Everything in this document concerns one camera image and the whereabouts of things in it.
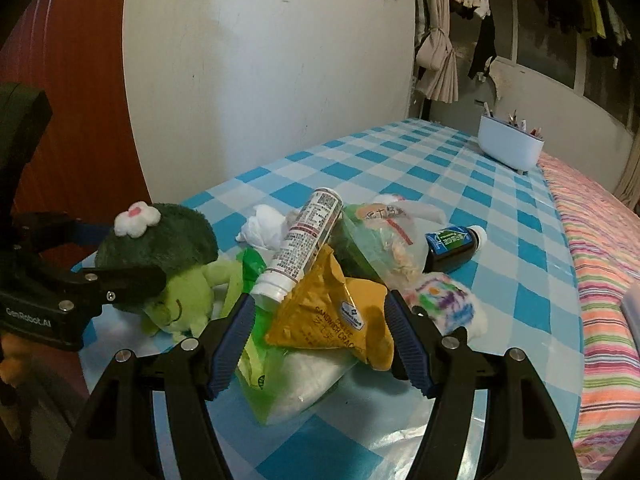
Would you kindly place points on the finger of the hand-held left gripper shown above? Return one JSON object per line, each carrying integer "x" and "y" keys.
{"x": 125, "y": 282}
{"x": 87, "y": 231}

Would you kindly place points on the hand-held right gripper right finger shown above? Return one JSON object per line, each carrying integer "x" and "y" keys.
{"x": 407, "y": 347}

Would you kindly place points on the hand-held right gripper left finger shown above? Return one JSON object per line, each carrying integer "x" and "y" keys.
{"x": 231, "y": 347}

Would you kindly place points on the green plush toy with flower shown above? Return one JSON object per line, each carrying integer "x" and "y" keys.
{"x": 165, "y": 240}

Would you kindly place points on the yellow cracker wrapper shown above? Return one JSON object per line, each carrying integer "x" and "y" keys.
{"x": 330, "y": 310}

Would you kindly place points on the white tissue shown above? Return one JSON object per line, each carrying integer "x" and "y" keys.
{"x": 260, "y": 230}

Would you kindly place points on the person's left hand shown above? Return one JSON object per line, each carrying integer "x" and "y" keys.
{"x": 9, "y": 360}

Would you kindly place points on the green and clear plastic bag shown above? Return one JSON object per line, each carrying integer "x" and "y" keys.
{"x": 260, "y": 382}

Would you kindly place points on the white cloth with coloured print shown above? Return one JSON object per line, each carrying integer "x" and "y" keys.
{"x": 445, "y": 300}

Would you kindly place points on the dark medicine bottle blue label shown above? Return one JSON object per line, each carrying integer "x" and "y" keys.
{"x": 450, "y": 251}

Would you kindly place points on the clear plastic food bag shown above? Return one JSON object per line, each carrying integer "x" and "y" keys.
{"x": 395, "y": 240}

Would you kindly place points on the white tablet tube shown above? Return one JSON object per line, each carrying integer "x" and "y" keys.
{"x": 300, "y": 240}

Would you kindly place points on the red-brown wooden door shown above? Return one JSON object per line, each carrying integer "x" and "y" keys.
{"x": 75, "y": 85}

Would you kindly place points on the blue checked tablecloth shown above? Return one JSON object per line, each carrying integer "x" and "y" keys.
{"x": 400, "y": 160}

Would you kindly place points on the pink striped blanket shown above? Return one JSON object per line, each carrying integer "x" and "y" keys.
{"x": 600, "y": 260}

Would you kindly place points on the white plastic basin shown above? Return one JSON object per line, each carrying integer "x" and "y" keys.
{"x": 505, "y": 149}

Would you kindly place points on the bunch of clothes pegs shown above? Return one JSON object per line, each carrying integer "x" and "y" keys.
{"x": 515, "y": 122}

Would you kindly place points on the beige tied curtain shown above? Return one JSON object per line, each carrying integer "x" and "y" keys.
{"x": 440, "y": 60}

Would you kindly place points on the hanging black garment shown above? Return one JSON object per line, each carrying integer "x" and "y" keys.
{"x": 482, "y": 50}

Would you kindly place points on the row of hanging clothes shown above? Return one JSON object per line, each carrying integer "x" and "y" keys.
{"x": 575, "y": 5}

